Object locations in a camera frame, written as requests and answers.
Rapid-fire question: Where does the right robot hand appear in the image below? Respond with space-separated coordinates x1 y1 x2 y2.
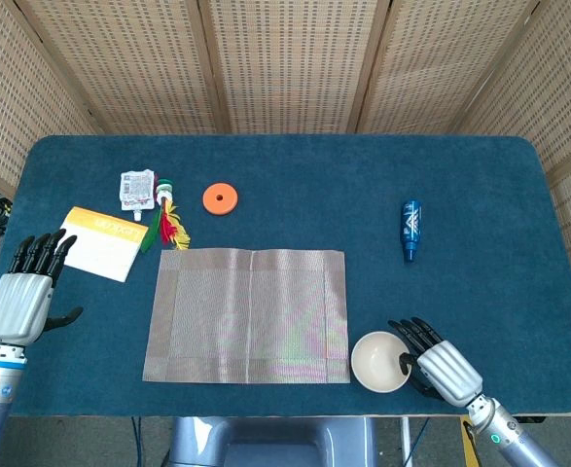
387 316 484 408

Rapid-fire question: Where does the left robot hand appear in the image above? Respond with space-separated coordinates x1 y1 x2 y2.
0 228 85 347

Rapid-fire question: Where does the cream bowl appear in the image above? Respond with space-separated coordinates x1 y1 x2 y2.
350 331 415 393

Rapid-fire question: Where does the brown woven placemat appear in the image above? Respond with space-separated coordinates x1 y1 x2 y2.
142 247 352 385

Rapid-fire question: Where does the white table leg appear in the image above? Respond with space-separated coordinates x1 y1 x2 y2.
399 416 413 467

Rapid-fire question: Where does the yellow and white book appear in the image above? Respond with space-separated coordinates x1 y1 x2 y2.
60 205 150 283

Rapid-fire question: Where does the blue spray bottle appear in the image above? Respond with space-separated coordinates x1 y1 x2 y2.
401 199 423 264

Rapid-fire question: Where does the white spout pouch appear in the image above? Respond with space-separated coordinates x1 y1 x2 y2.
120 168 158 223

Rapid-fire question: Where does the colourful feather shuttlecock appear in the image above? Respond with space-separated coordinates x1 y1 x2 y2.
139 178 193 254

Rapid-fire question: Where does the grey-blue robot torso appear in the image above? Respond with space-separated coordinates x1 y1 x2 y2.
165 416 378 467

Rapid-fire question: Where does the blue carpet table cover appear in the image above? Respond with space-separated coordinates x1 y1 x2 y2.
0 134 571 418

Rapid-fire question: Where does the orange disc with hole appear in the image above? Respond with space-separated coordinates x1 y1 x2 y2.
202 182 239 216

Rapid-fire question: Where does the woven folding screen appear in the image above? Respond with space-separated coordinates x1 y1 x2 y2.
0 0 571 322

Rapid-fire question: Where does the blue cable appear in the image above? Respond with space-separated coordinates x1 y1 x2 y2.
404 416 432 467

